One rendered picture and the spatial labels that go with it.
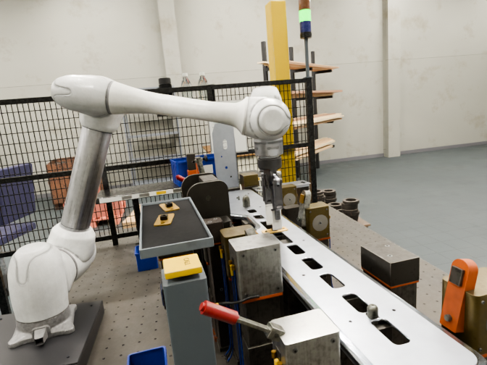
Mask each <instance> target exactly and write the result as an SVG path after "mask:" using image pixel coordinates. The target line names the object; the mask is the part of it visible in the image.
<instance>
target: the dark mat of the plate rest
mask: <svg viewBox="0 0 487 365"><path fill-rule="evenodd" d="M173 203H174V204H175V205H176V206H178V207H179V208H180V209H179V210H175V211H169V212H165V211H164V210H163V209H162V208H161V207H160V206H159V205H160V204H153V205H148V206H143V221H142V249H145V248H153V247H157V246H165V245H169V244H173V243H182V242H186V241H190V240H198V239H202V238H209V235H208V234H207V231H206V230H205V228H204V226H203V224H202V223H201V220H200V219H199V217H198V215H197V213H196V211H195V210H194V208H193V206H192V204H191V202H190V201H189V199H187V200H182V201H173ZM161 214H174V217H173V219H172V223H171V225H165V226H158V227H155V226H154V223H155V222H156V220H157V218H158V216H159V215H161Z"/></svg>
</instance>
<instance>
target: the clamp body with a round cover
mask: <svg viewBox="0 0 487 365"><path fill-rule="evenodd" d="M251 227H252V226H251V225H241V226H237V227H229V228H225V229H221V230H220V239H221V246H219V250H220V258H221V259H222V273H223V279H224V286H225V300H226V302H229V296H228V284H229V291H230V302H232V301H234V299H233V285H232V277H231V275H230V266H229V263H228V261H229V260H230V251H229V244H228V240H229V239H233V238H240V237H245V236H246V235H245V232H244V230H247V229H249V228H251ZM254 230H255V229H254ZM255 231H256V230H255ZM227 276H228V283H227ZM226 306H227V308H229V309H232V310H235V306H234V305H226ZM228 326H229V334H230V347H229V349H228V351H227V353H225V354H224V356H225V359H226V363H228V362H230V359H231V357H232V355H234V357H235V359H236V363H237V364H238V365H240V357H239V349H238V336H237V328H236V323H235V324H234V325H232V324H228ZM229 351H230V353H231V351H232V353H231V355H230V353H229V354H228V352H229ZM229 355H230V358H229Z"/></svg>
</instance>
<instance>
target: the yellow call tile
mask: <svg viewBox="0 0 487 365"><path fill-rule="evenodd" d="M163 267H164V273H165V279H166V280H168V279H172V278H176V277H186V276H188V275H191V274H198V273H202V266H201V263H200V261H199V257H198V255H197V253H194V254H190V255H186V256H179V257H174V258H170V259H164V260H163Z"/></svg>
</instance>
